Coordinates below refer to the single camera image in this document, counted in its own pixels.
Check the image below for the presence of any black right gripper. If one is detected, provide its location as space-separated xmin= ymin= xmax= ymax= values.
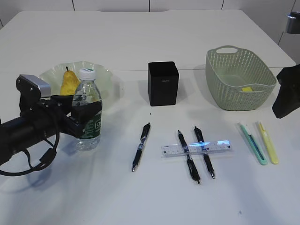
xmin=272 ymin=64 xmax=300 ymax=119

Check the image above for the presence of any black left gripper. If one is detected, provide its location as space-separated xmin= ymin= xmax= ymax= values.
xmin=20 ymin=95 xmax=102 ymax=145

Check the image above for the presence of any clear plastic water bottle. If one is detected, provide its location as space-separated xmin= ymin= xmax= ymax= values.
xmin=72 ymin=68 xmax=102 ymax=151

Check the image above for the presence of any yellow pear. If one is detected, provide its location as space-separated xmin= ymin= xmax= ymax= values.
xmin=60 ymin=67 xmax=80 ymax=96

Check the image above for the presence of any yellow waste paper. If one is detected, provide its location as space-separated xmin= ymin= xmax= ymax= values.
xmin=241 ymin=87 xmax=253 ymax=92

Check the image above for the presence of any yellow utility knife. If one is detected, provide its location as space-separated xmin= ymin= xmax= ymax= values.
xmin=257 ymin=121 xmax=279 ymax=165

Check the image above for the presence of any green utility knife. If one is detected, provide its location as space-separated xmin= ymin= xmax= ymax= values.
xmin=239 ymin=122 xmax=268 ymax=165

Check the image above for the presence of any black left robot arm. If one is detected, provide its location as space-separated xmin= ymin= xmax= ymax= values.
xmin=0 ymin=95 xmax=102 ymax=165

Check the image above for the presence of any green wavy glass plate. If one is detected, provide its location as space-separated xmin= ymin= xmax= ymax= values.
xmin=38 ymin=61 xmax=113 ymax=111

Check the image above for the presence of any green plastic woven basket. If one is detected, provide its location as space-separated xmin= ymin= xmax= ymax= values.
xmin=205 ymin=45 xmax=277 ymax=111

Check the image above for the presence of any black pen left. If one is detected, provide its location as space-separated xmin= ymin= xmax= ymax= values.
xmin=132 ymin=122 xmax=150 ymax=172

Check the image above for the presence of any black pen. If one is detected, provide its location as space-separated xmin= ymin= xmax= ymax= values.
xmin=178 ymin=130 xmax=201 ymax=184
xmin=132 ymin=122 xmax=150 ymax=172
xmin=194 ymin=126 xmax=215 ymax=179

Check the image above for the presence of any black pen right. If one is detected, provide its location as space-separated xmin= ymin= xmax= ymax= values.
xmin=194 ymin=126 xmax=215 ymax=179

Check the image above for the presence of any black square pen holder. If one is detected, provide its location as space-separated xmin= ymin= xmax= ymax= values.
xmin=148 ymin=61 xmax=179 ymax=106

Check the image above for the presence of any clear plastic ruler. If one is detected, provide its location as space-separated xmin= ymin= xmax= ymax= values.
xmin=162 ymin=140 xmax=232 ymax=158

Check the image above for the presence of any black pen middle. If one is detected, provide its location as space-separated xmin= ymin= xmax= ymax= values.
xmin=178 ymin=130 xmax=201 ymax=184

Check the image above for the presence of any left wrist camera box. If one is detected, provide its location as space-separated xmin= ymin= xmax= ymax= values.
xmin=16 ymin=74 xmax=51 ymax=112

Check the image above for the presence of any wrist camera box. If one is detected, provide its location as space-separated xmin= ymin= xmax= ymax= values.
xmin=16 ymin=74 xmax=51 ymax=112
xmin=285 ymin=11 xmax=300 ymax=34

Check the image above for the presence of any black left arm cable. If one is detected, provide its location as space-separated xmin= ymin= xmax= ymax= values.
xmin=0 ymin=131 xmax=60 ymax=177

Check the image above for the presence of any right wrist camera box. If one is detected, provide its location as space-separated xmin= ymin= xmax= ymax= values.
xmin=285 ymin=11 xmax=300 ymax=34

